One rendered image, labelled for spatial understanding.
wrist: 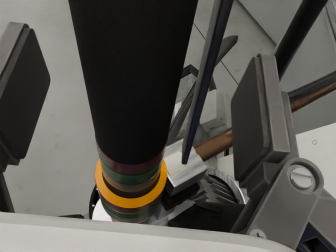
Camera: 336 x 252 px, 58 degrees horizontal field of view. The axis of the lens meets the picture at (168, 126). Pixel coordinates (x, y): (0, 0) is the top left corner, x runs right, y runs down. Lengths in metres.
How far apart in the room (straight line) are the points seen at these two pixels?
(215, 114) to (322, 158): 0.25
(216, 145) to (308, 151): 0.46
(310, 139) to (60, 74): 1.93
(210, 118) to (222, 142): 0.51
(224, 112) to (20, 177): 1.46
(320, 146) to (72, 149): 1.58
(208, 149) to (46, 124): 1.92
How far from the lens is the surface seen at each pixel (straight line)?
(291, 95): 0.26
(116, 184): 0.16
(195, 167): 0.22
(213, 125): 0.75
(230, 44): 0.51
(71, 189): 1.89
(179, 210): 0.52
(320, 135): 0.68
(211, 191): 0.64
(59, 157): 1.98
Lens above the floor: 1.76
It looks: 59 degrees down
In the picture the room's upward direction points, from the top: 12 degrees clockwise
